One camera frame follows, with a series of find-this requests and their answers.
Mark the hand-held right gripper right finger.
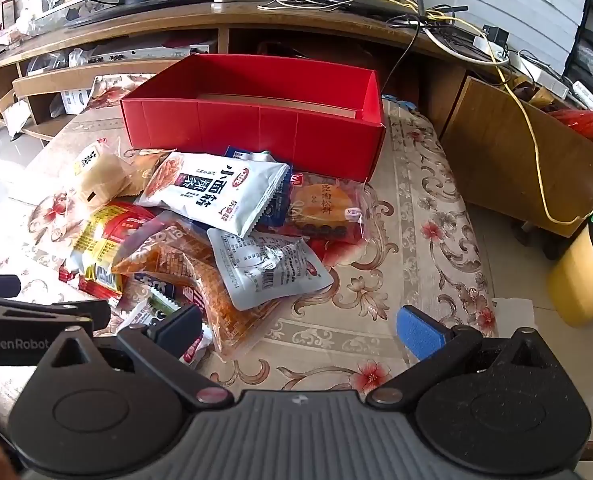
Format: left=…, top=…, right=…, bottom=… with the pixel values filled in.
left=367, top=305, right=562, bottom=408

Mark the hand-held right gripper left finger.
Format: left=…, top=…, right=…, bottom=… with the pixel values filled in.
left=36, top=304, right=234, bottom=412

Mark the orange clear snack packet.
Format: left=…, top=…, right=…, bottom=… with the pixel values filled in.
left=111, top=225, right=283, bottom=357

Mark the red yellow gummy packet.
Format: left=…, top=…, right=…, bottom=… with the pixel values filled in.
left=70, top=202, right=158, bottom=292

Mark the silver white snack packet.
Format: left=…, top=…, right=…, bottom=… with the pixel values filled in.
left=207, top=227, right=335, bottom=311

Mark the white steamed cake packet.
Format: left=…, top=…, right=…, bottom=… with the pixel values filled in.
left=70, top=142, right=133, bottom=212

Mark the white packet with red label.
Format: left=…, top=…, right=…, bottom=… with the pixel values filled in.
left=135, top=151, right=291, bottom=237

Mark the clear round cake packet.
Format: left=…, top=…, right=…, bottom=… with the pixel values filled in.
left=285, top=172, right=368, bottom=242

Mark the beige pastry packet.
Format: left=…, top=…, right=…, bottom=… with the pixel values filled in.
left=119, top=149, right=173, bottom=197

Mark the blue snack packet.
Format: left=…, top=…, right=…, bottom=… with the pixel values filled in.
left=225, top=146, right=293, bottom=229

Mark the red cardboard box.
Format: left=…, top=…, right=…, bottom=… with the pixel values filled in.
left=120, top=54, right=387, bottom=183

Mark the flat red snack packet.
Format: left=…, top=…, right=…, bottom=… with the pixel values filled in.
left=58, top=260, right=127, bottom=307

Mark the white green snack packet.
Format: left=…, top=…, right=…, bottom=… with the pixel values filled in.
left=116, top=275, right=213, bottom=367

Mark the yellow trash bin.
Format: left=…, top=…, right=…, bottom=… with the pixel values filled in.
left=547, top=199, right=593, bottom=329

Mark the brown cardboard box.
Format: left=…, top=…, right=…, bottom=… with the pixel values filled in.
left=441, top=76, right=593, bottom=239

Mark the blue cloth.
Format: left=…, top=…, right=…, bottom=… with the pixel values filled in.
left=383, top=94, right=418, bottom=111

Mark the red plastic bag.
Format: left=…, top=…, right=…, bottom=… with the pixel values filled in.
left=549, top=109, right=593, bottom=142

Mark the white set-top box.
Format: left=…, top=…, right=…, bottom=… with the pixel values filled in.
left=83, top=44, right=212, bottom=67

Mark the white power strip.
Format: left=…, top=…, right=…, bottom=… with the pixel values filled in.
left=568, top=80, right=593, bottom=111

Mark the wooden TV stand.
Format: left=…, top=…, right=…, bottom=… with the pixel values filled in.
left=0, top=0, right=482, bottom=142

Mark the black router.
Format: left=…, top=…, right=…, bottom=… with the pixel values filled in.
left=295, top=0, right=423, bottom=17

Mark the yellow cable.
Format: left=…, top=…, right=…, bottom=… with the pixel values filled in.
left=347, top=0, right=593, bottom=226

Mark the white coiled cable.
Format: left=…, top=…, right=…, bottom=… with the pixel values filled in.
left=423, top=10, right=511, bottom=67

